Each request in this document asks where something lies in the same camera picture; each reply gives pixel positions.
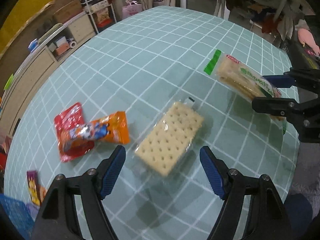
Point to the orange box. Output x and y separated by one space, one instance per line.
62 50

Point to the red snack packet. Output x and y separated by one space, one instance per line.
66 130

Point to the orange snack packet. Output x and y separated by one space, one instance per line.
107 130

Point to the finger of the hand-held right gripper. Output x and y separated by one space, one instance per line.
277 81
275 105

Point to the person's blue trouser leg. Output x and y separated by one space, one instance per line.
298 212

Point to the white paper roll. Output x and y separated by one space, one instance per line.
72 44

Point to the blue tissue box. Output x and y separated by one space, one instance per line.
32 45

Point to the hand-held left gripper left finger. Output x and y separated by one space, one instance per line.
113 172

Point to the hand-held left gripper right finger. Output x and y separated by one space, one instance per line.
212 172

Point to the purple snack packet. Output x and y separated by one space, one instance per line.
33 187

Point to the clear cracker packet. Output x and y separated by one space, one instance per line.
170 140

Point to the white shelf rack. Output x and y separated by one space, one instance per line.
96 2

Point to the blue plastic basket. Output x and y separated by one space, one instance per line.
13 213

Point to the green cracker packet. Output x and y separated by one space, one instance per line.
242 78

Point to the green folded cloth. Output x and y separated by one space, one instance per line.
51 31

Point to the pink bag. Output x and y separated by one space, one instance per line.
131 8

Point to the green bowl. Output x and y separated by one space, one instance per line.
8 81

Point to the cardboard box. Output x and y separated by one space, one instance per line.
67 11

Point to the pink cloth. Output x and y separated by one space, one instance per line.
309 38

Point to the yellow cloth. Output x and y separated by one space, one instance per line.
25 12

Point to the wooden clothes rack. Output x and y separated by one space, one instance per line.
262 2

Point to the beige cabinet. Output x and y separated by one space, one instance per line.
50 57

